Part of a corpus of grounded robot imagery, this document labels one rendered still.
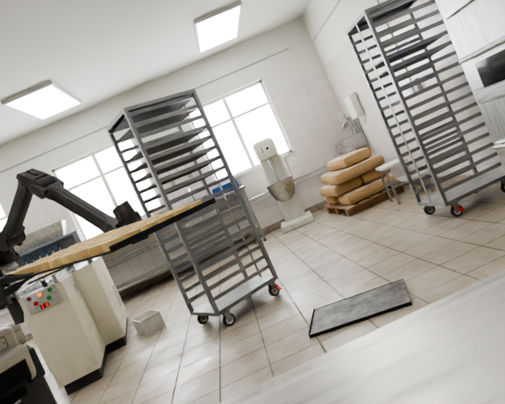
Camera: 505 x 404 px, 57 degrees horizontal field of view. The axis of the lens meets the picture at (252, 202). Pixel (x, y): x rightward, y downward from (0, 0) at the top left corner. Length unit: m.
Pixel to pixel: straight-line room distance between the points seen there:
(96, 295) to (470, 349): 4.47
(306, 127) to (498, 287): 7.53
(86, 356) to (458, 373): 3.87
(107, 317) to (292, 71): 5.01
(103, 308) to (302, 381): 4.41
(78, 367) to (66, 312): 0.44
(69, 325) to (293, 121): 5.08
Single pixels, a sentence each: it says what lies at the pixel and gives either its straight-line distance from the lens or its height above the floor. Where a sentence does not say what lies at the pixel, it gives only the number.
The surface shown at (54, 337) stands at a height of 0.46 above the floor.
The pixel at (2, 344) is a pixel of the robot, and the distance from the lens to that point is 2.27.
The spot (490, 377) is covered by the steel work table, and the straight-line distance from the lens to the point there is 0.24.
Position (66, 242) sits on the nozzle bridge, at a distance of 4.73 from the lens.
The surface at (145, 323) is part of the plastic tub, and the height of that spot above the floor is 0.12.
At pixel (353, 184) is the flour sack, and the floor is 0.33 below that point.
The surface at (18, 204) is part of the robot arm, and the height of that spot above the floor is 1.27.
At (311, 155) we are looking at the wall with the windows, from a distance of 7.78.
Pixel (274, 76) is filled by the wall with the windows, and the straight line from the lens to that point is 7.88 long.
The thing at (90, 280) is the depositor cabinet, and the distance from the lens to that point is 4.65.
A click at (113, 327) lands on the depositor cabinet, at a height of 0.21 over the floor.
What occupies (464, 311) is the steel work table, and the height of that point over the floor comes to 0.88.
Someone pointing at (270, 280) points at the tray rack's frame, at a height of 0.13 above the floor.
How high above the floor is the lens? 1.00
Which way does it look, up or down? 3 degrees down
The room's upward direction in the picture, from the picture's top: 24 degrees counter-clockwise
